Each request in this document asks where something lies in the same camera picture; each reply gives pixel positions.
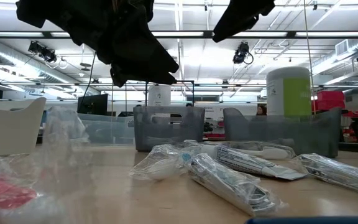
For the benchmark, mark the white plastic bin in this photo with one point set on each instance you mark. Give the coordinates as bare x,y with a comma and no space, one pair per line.
8,130

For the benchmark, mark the plastic-wrapped small toothpaste tube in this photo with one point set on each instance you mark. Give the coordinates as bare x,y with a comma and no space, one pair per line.
337,172
228,183

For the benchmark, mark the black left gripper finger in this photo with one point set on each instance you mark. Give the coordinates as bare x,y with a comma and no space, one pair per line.
138,49
141,79

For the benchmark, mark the black ceiling camera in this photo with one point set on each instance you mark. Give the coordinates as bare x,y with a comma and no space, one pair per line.
42,51
241,54

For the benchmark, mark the teal and white toothbrush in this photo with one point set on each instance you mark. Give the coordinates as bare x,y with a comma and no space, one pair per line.
272,153

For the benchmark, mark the black computer monitor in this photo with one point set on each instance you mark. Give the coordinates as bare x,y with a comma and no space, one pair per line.
92,104

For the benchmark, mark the red and white toothbrush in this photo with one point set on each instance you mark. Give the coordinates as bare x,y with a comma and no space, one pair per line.
8,193

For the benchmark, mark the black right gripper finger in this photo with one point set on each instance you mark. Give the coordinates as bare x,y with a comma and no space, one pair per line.
241,18

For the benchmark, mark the white and green wipes canister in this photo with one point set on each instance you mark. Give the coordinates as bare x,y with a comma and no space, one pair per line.
287,93

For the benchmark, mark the clear plastic bin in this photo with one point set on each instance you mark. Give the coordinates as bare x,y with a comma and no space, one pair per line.
110,130

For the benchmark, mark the white and blue toothpaste tube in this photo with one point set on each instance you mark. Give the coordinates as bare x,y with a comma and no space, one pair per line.
244,163

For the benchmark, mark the red storage crate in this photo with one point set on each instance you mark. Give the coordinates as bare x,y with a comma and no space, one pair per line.
329,100

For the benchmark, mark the blue and white toothbrush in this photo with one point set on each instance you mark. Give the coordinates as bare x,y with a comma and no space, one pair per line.
163,165

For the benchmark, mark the wide grey translucent bin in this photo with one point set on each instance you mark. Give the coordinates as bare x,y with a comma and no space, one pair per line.
291,133

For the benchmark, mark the person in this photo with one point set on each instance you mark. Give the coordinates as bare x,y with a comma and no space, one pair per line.
261,110

